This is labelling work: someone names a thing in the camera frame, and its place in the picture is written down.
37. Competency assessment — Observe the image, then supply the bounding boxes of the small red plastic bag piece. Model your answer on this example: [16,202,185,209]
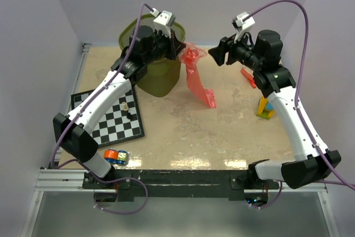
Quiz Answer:
[240,68,256,88]

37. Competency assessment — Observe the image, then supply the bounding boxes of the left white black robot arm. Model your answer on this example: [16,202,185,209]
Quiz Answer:
[53,26,185,188]

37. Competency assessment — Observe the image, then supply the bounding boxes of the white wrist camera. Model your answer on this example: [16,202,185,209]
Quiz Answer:
[232,12,255,43]
[150,8,176,38]

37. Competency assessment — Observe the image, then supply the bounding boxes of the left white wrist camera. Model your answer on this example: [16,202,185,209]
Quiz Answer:
[150,8,176,38]

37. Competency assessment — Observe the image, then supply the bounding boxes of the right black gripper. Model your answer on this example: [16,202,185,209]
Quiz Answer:
[209,28,263,71]

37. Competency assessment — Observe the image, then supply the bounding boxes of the orange blue toy car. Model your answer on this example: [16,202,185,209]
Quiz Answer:
[104,149,129,165]

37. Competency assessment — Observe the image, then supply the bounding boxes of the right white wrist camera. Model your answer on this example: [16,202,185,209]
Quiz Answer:
[232,12,255,43]

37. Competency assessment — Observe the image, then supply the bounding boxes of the colourful toy block stack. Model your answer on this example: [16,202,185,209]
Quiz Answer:
[256,97,275,120]

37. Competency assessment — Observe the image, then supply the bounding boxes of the cream chess piece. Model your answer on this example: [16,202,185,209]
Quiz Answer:
[122,102,129,112]

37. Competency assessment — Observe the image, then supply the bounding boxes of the olive green mesh trash bin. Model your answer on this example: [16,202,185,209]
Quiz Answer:
[118,14,186,97]

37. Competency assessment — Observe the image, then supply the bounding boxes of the black white chessboard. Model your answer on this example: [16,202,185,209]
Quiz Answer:
[70,85,145,149]

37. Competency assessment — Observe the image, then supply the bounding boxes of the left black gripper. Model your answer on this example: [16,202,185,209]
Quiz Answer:
[144,27,186,65]

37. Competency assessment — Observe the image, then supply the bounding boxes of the red plastic trash bag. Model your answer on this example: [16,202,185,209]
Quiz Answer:
[178,43,217,109]

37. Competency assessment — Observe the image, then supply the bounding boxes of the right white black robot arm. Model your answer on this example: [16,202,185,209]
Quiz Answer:
[208,29,342,189]

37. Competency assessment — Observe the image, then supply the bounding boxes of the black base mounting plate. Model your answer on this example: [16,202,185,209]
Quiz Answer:
[83,169,280,203]

